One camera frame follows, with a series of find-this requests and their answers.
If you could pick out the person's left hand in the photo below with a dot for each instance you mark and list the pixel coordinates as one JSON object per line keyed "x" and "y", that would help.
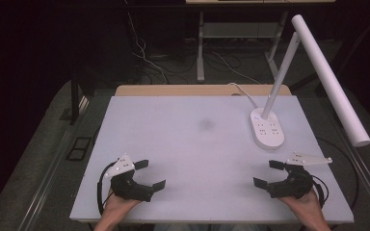
{"x": 118, "y": 207}

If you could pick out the person's right hand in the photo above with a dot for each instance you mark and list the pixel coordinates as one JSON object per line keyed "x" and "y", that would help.
{"x": 306, "y": 207}

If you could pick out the grey metal desk frame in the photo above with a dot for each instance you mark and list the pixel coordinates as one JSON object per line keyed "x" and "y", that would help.
{"x": 200, "y": 48}

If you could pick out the black metal stand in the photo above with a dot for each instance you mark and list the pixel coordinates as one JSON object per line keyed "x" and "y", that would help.
{"x": 74, "y": 99}

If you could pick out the black rectangular floor frame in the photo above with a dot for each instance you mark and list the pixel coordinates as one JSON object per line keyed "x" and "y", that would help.
{"x": 78, "y": 148}

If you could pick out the aluminium rail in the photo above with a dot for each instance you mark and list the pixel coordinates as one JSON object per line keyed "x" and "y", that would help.
{"x": 366, "y": 176}
{"x": 45, "y": 179}

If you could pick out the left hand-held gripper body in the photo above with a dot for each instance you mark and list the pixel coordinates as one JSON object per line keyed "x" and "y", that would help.
{"x": 130, "y": 189}

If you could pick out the white desk lamp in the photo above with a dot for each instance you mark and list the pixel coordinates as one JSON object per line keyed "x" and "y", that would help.
{"x": 327, "y": 77}

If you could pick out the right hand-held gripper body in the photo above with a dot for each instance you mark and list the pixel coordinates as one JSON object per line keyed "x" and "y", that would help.
{"x": 297, "y": 184}

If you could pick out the wooden table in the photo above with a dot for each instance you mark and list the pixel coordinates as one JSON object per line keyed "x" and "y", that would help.
{"x": 189, "y": 90}

